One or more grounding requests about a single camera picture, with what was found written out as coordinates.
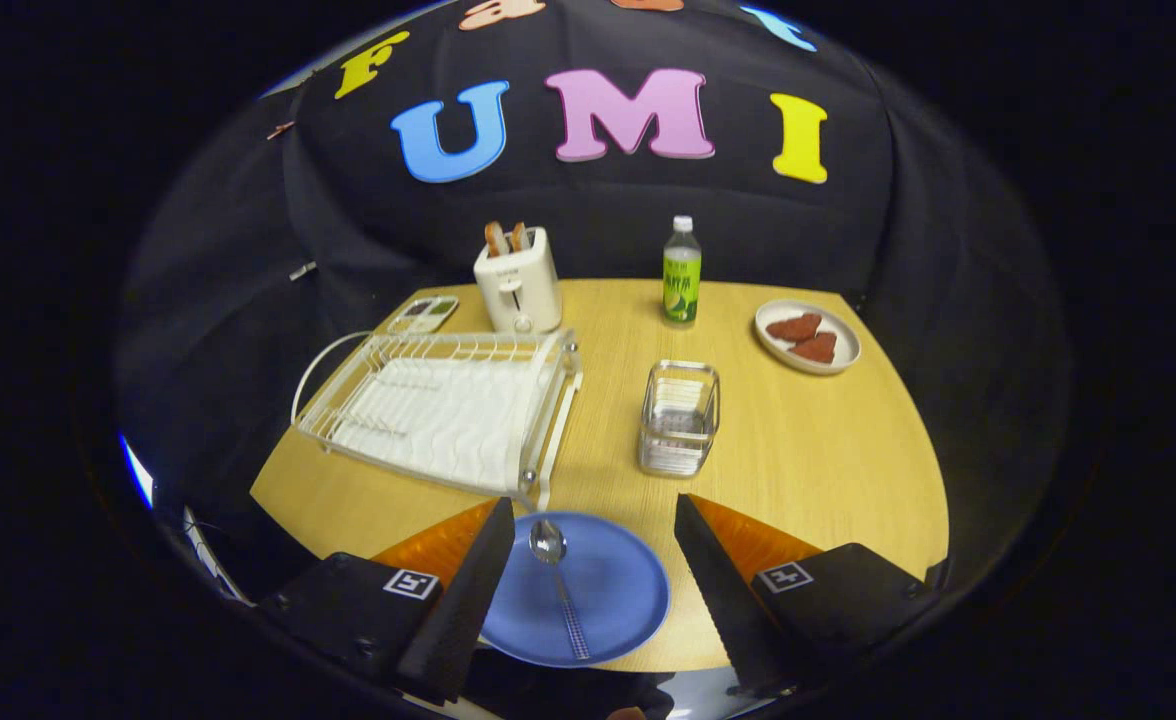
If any metal wire basket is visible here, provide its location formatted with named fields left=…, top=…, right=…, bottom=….
left=637, top=359, right=722, bottom=479

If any white plate with meat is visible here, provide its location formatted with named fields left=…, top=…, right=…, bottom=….
left=753, top=299, right=863, bottom=377

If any white wire dish rack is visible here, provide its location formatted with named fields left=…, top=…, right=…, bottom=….
left=291, top=329, right=584, bottom=512

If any white divided snack tray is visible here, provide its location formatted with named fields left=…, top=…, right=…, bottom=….
left=387, top=294, right=461, bottom=337

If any green label drink bottle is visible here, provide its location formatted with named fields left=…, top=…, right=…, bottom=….
left=661, top=215, right=703, bottom=329

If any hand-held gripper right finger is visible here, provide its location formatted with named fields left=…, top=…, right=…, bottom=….
left=673, top=493, right=941, bottom=699

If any white toaster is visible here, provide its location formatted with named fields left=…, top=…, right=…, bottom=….
left=472, top=226, right=564, bottom=336

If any black backdrop cloth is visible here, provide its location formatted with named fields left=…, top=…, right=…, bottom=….
left=113, top=0, right=1074, bottom=601

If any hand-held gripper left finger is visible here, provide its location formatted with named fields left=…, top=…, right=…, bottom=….
left=258, top=496, right=517, bottom=707

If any blue plate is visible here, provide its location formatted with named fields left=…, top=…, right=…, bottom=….
left=477, top=511, right=672, bottom=670

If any silver metal spoon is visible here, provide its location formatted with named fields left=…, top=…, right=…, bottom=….
left=529, top=518, right=592, bottom=662

